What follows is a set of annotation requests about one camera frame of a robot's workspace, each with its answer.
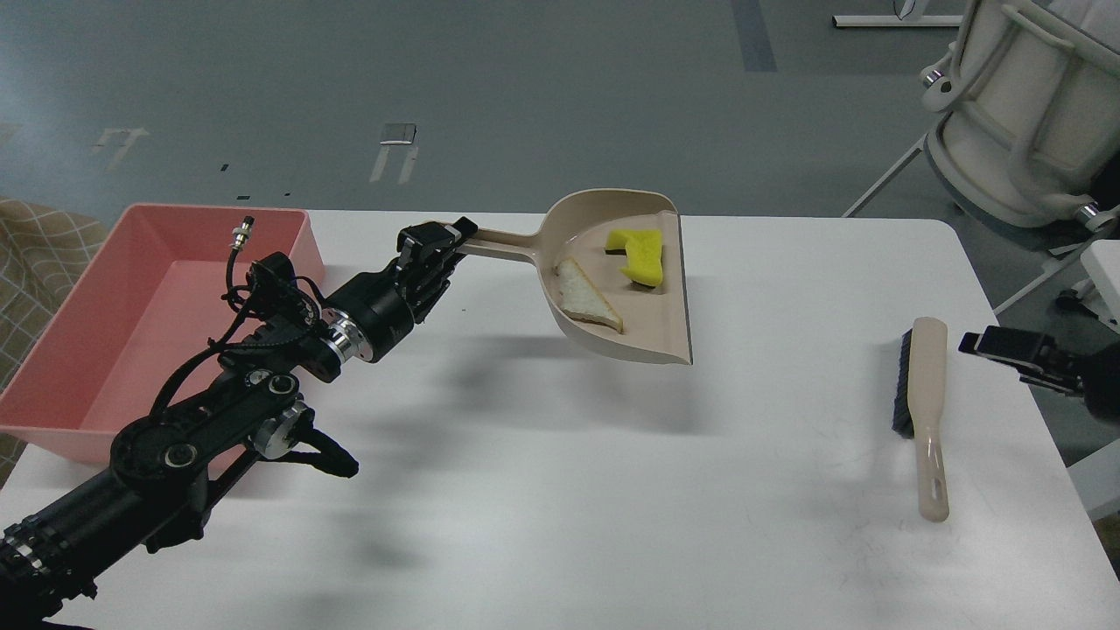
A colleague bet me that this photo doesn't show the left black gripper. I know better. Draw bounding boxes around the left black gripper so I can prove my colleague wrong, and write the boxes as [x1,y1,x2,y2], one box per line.
[325,216,479,363]

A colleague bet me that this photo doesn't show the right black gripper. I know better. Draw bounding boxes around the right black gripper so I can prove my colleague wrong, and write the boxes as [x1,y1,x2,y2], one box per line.
[956,325,1119,425]

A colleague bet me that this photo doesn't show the beige hand brush black bristles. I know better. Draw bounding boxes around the beige hand brush black bristles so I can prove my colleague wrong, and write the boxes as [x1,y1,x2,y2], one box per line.
[892,317,951,524]

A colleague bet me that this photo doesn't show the yellow green sponge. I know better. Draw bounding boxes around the yellow green sponge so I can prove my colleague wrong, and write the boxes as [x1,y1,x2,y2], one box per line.
[604,230,664,288]

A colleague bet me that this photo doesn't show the beige plastic dustpan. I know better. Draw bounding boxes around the beige plastic dustpan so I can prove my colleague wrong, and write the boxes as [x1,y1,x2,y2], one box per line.
[460,188,693,364]

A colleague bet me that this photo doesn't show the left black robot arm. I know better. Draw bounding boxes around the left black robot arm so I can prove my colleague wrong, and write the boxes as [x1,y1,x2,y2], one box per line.
[1,216,479,629]

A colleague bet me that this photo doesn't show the pink plastic bin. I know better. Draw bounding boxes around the pink plastic bin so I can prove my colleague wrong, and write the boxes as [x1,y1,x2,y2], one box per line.
[1,204,325,466]

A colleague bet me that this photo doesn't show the white plastic chair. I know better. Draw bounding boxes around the white plastic chair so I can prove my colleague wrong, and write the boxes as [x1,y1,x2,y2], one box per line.
[844,1,1117,314]

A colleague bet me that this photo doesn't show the beige checkered cloth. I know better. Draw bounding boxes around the beige checkered cloth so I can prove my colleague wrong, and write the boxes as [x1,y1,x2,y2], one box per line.
[0,198,109,487]

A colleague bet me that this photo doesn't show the silver floor bracket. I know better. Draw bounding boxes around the silver floor bracket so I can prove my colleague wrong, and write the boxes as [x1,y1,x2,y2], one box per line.
[367,121,420,185]

